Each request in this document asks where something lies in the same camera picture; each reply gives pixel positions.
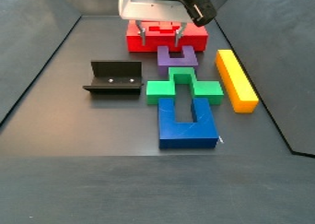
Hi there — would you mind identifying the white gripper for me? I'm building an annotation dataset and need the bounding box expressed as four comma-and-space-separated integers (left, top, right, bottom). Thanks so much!
118, 0, 214, 48

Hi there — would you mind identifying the purple U-shaped block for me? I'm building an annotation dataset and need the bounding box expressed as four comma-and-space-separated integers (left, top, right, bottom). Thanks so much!
158, 45, 198, 76

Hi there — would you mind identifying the red board with cutouts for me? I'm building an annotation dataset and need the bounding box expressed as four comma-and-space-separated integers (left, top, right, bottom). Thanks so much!
126, 20, 208, 53

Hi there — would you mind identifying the green zigzag block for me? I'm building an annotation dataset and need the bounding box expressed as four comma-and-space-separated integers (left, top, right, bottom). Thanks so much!
146, 67, 224, 105

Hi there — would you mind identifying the yellow long bar block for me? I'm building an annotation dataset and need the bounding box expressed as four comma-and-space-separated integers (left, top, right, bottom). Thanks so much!
215, 50, 259, 113

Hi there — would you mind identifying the blue U-shaped block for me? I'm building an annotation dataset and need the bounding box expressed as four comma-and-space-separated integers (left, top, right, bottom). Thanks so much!
159, 98, 219, 149

